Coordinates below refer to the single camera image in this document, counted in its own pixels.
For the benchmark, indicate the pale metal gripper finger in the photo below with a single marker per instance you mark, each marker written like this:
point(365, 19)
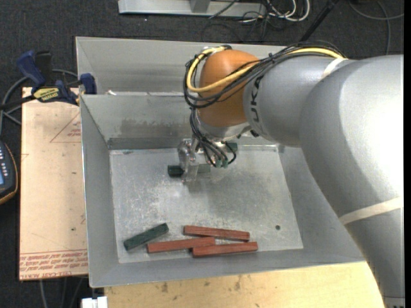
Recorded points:
point(183, 154)
point(192, 173)

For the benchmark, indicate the dark green block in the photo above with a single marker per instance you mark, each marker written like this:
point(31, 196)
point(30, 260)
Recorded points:
point(146, 236)
point(174, 171)

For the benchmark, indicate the grey metal bin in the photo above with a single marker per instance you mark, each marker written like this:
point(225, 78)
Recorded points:
point(160, 201)

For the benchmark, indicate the red-brown flat block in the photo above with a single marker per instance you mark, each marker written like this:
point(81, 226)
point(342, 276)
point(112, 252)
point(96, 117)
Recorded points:
point(216, 233)
point(224, 249)
point(180, 245)

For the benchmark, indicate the brown cardboard board, red print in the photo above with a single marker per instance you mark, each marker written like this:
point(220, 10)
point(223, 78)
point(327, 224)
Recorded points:
point(51, 188)

